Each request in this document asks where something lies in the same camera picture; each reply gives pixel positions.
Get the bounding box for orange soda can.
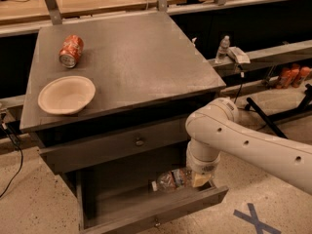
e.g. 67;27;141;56
58;34;84;68

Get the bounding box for white packet on rail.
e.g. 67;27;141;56
227;47;251;64

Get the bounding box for black bar on floor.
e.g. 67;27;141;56
247;97;287;138

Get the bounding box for grey wooden drawer cabinet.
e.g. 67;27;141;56
19;11;229;234

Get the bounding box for clear plastic water bottle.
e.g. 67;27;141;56
151;168;192;192

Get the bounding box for black floor cable left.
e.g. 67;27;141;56
0;120;24;199

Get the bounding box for open middle grey drawer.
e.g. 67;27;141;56
76;142;228;234

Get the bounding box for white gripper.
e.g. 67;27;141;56
186;151;220;188

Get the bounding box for round drawer knob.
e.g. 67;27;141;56
136;137;144;146

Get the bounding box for black floor cable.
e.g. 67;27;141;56
0;120;24;199
233;71;277;132

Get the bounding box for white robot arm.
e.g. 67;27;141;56
185;97;312;194

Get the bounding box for small background water bottle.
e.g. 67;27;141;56
215;35;230;63

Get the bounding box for orange bottles on floor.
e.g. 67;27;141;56
275;63;311;89

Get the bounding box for black floor cable right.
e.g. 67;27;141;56
233;71;277;132

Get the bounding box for closed upper grey drawer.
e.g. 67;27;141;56
40;108;191;174

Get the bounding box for beige paper bowl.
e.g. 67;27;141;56
38;76;96;115

